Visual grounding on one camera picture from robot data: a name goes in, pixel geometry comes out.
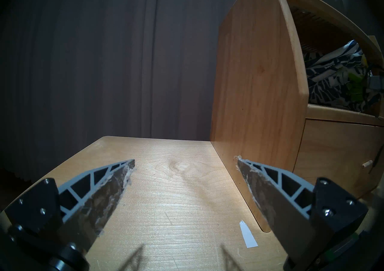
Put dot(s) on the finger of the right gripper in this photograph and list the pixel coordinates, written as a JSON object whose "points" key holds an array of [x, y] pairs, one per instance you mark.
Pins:
{"points": [[375, 82]]}

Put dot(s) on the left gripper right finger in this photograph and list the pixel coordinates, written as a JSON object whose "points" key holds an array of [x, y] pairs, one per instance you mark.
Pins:
{"points": [[288, 207]]}

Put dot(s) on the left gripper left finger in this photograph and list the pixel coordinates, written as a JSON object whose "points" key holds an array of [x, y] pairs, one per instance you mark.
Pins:
{"points": [[90, 201]]}

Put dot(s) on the deep wooden drawer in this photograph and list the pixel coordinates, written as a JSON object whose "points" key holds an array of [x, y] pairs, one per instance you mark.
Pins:
{"points": [[330, 150]]}

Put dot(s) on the small wooden drawer knob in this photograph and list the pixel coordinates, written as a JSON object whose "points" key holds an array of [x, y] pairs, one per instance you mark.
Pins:
{"points": [[366, 164]]}

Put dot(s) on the white tape strip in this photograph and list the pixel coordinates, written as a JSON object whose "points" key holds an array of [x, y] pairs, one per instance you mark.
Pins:
{"points": [[248, 234]]}

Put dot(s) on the shallow wooden pull-out tray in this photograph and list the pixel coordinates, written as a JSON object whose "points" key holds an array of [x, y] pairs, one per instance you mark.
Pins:
{"points": [[324, 24]]}

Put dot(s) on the wooden cabinet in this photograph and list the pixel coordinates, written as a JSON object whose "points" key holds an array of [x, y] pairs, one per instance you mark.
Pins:
{"points": [[258, 87]]}

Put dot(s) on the grey curtain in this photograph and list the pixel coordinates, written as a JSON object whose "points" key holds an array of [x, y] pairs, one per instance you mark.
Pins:
{"points": [[105, 57]]}

